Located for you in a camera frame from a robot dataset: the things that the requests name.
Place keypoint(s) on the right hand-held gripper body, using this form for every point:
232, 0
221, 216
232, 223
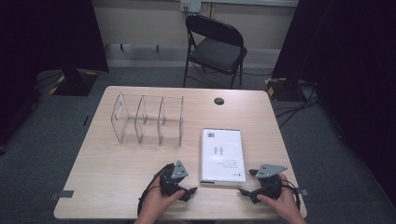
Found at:
271, 171

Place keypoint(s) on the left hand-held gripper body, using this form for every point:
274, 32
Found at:
169, 186

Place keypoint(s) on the white book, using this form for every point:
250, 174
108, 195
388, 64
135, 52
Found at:
221, 155

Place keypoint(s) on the clear acrylic file rack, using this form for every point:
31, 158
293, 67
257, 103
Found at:
146, 121

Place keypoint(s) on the person's left hand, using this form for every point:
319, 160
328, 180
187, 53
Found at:
155, 205

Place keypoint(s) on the person's right hand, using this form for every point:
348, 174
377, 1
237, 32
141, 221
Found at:
288, 202

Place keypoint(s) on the grey tape strip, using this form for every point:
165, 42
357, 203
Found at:
304, 192
62, 194

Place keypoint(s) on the black round table grommet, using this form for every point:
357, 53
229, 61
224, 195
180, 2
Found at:
219, 101

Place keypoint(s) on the black stand base yellow tape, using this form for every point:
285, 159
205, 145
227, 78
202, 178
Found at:
285, 90
74, 84

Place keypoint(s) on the black curtain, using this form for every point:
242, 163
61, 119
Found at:
351, 77
37, 46

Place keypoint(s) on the black folding chair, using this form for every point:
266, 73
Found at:
218, 53

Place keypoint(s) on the grey wall trunking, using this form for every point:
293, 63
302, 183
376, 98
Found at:
140, 56

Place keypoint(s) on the white wall socket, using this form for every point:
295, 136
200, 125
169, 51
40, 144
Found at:
190, 5

